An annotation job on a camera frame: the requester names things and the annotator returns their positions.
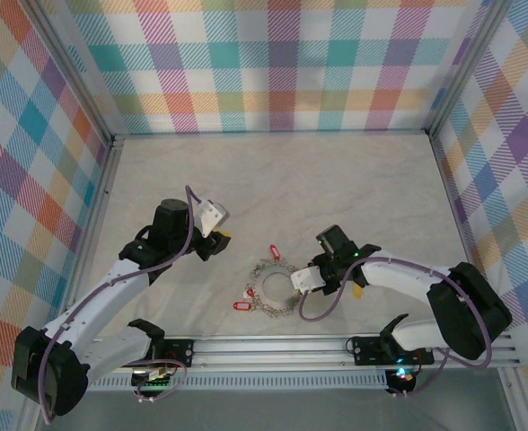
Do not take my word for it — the key ring with red tags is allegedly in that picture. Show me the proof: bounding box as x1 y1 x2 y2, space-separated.
253 263 300 312

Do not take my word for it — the aluminium table edge profile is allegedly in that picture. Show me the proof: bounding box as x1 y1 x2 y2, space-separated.
81 134 127 325
428 129 522 347

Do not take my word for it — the small lit circuit board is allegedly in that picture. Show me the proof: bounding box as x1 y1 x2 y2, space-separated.
390 366 418 384

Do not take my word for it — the green terminal circuit board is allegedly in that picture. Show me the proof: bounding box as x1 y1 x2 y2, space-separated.
130 365 176 389

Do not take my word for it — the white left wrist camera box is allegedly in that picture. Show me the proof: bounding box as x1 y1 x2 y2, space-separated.
198 199 231 239

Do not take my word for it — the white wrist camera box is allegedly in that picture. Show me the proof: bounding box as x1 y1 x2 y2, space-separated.
198 199 231 239
290 266 327 294

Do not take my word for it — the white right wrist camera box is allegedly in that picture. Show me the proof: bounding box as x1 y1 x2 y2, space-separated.
290 266 327 294

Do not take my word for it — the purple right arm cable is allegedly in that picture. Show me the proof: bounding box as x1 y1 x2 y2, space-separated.
296 258 494 399

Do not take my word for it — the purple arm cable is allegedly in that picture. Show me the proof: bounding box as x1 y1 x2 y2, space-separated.
40 184 202 426
296 258 494 399

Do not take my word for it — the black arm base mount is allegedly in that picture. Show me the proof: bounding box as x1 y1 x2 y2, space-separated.
351 335 436 366
162 339 197 366

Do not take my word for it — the aluminium mounting rail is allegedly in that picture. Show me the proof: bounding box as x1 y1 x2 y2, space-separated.
88 334 519 374

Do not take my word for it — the slotted grey cable duct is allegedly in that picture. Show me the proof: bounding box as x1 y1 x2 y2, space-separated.
84 374 392 392

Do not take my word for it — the short purple cable loop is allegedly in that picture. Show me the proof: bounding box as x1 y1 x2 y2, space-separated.
132 363 189 403

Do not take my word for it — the aluminium frame post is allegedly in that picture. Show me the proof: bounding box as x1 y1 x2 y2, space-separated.
424 0 506 136
29 0 127 141

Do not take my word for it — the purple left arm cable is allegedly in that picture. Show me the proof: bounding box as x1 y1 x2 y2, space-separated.
40 184 202 426

